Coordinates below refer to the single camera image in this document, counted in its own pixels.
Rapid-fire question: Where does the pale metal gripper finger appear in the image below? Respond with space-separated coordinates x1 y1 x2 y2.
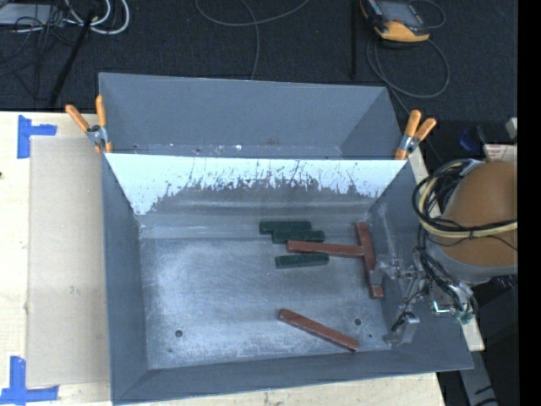
370 258 418 286
382 314 421 348

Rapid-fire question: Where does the red-brown flat block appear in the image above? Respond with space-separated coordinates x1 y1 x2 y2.
277 308 361 353
285 239 365 259
354 221 385 300

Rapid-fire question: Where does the dark green flat block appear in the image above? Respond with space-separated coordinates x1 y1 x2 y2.
271 229 326 245
259 220 313 235
275 252 331 270

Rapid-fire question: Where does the grey metal bin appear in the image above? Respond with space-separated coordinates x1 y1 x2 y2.
97 72 475 406

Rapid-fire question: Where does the pale wood flat board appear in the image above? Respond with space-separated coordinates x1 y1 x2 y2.
25 135 112 391

